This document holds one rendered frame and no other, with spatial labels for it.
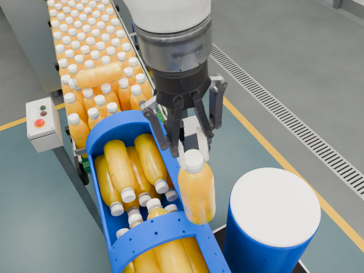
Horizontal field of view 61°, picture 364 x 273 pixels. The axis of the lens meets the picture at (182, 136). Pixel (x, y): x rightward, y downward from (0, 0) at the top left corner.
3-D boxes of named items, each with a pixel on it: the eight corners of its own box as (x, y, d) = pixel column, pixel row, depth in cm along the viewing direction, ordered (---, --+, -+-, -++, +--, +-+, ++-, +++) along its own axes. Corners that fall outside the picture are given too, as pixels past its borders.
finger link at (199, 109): (180, 80, 46) (188, 76, 46) (199, 124, 54) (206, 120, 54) (190, 96, 43) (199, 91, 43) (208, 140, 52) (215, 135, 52)
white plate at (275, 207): (296, 266, 85) (295, 267, 86) (335, 195, 99) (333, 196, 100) (213, 210, 98) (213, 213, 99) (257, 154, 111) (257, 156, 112)
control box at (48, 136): (38, 153, 122) (26, 136, 115) (35, 119, 135) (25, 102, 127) (63, 145, 124) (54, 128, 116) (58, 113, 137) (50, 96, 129)
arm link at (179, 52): (226, 18, 33) (226, 63, 38) (192, -14, 39) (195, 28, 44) (146, 45, 32) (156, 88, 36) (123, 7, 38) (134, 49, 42)
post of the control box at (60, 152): (104, 236, 203) (44, 137, 128) (103, 231, 206) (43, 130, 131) (110, 234, 204) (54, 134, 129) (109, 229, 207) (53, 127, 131)
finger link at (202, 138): (195, 127, 54) (199, 125, 54) (199, 150, 59) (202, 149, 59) (202, 138, 52) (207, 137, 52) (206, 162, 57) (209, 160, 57)
